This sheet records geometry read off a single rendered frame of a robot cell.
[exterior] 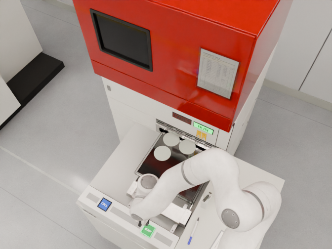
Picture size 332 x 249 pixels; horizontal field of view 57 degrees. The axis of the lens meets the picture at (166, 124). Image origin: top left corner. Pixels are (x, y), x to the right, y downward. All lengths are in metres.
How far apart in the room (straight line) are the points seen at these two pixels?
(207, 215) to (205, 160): 0.71
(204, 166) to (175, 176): 0.13
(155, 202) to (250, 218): 0.37
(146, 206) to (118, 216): 0.54
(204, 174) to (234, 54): 0.45
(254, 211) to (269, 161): 2.09
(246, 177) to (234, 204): 0.89
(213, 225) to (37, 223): 1.63
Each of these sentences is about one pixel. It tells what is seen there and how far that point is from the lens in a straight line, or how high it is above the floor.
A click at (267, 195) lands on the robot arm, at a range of 0.90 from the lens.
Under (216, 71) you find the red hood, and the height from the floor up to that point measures 1.60.
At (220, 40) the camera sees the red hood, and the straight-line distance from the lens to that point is 1.12.
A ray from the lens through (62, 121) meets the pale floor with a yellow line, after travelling 3.18.
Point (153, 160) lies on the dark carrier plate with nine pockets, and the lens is 1.77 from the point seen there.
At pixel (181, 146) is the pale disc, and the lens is 1.81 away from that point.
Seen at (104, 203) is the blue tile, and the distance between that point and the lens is 1.64.
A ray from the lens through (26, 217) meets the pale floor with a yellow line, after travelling 2.84.
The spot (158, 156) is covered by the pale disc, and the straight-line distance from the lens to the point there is 1.78.
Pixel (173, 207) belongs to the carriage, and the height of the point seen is 0.88.
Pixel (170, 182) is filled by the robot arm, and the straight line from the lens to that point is 1.03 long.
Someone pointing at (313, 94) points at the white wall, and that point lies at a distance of 3.34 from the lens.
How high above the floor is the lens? 2.48
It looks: 57 degrees down
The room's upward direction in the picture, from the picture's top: 2 degrees counter-clockwise
